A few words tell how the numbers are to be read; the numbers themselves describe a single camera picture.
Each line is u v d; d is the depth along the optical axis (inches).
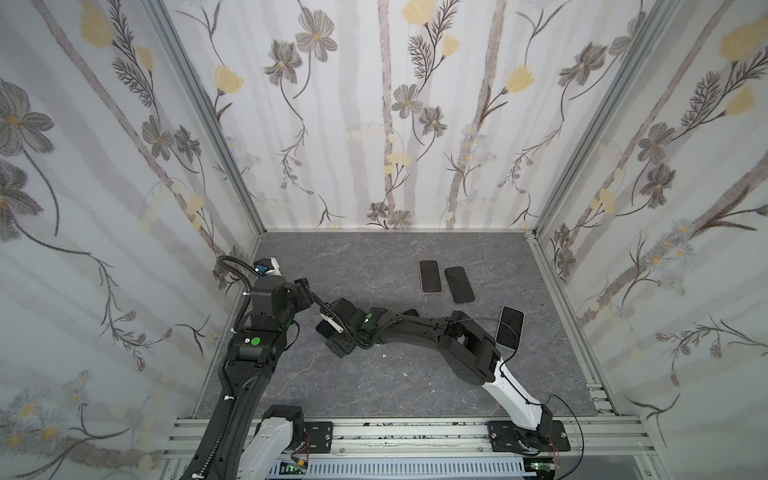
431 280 42.7
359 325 27.7
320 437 28.9
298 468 28.3
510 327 36.9
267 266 24.7
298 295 25.7
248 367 18.8
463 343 23.6
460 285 41.5
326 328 32.5
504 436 29.0
